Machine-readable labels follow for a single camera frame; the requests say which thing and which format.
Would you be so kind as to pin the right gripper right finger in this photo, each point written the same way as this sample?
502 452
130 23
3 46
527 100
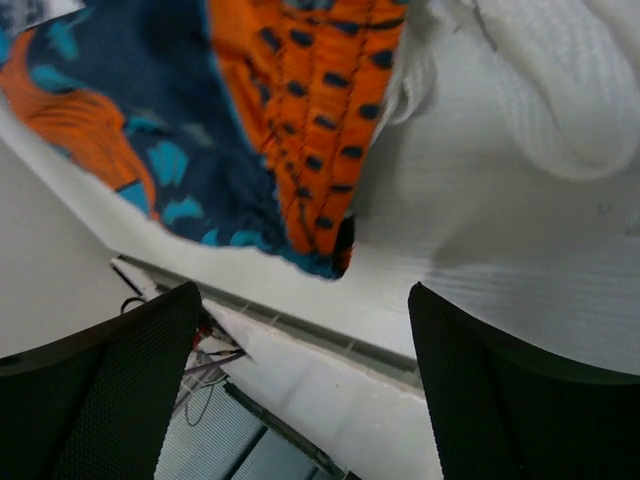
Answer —
501 408

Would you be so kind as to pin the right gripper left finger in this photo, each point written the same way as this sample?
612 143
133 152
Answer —
97 404

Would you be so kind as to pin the colourful patterned shorts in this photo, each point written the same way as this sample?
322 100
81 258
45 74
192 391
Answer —
247 123

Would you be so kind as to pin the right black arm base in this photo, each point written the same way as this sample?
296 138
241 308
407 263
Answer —
212 348

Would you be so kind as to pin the aluminium front rail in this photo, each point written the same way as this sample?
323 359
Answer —
233 319

